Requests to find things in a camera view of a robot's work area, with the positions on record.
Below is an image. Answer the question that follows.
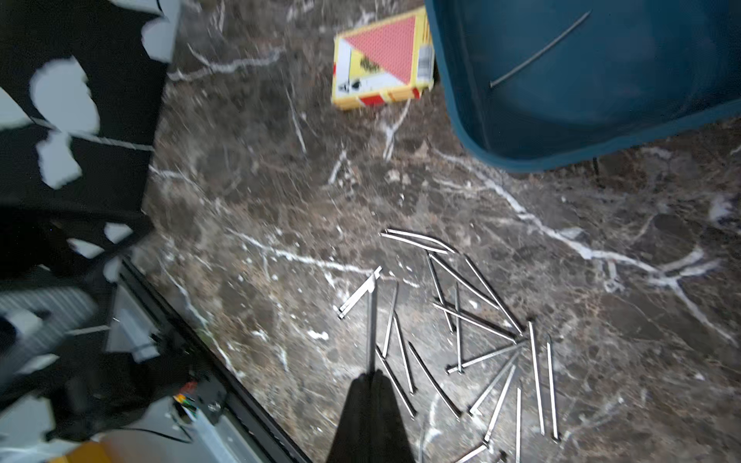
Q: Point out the steel nail long diagonal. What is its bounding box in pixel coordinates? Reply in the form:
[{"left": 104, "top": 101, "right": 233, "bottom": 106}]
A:
[{"left": 463, "top": 255, "right": 524, "bottom": 335}]

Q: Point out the steel nail lower diagonal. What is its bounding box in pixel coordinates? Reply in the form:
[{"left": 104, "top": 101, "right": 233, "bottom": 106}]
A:
[{"left": 407, "top": 341, "right": 461, "bottom": 421}]

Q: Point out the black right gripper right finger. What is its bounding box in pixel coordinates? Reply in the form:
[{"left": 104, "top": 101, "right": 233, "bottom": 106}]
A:
[{"left": 372, "top": 370, "right": 415, "bottom": 463}]

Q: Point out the yellow playing card box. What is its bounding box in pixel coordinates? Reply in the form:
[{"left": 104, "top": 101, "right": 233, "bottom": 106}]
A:
[{"left": 331, "top": 7, "right": 435, "bottom": 110}]

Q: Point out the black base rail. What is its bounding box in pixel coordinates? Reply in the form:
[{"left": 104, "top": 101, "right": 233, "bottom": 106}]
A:
[{"left": 120, "top": 259, "right": 310, "bottom": 462}]

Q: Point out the steel nail right vertical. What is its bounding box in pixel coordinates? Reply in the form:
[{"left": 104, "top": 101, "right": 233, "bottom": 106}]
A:
[{"left": 527, "top": 318, "right": 545, "bottom": 436}]

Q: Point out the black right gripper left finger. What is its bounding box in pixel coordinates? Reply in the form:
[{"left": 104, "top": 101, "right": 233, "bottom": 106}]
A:
[{"left": 326, "top": 373, "right": 374, "bottom": 463}]

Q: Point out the teal plastic storage box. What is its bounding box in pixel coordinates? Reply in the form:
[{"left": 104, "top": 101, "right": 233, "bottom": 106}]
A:
[{"left": 426, "top": 0, "right": 740, "bottom": 173}]

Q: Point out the steel nail top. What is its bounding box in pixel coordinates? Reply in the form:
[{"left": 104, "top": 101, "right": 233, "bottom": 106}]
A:
[{"left": 378, "top": 228, "right": 458, "bottom": 255}]

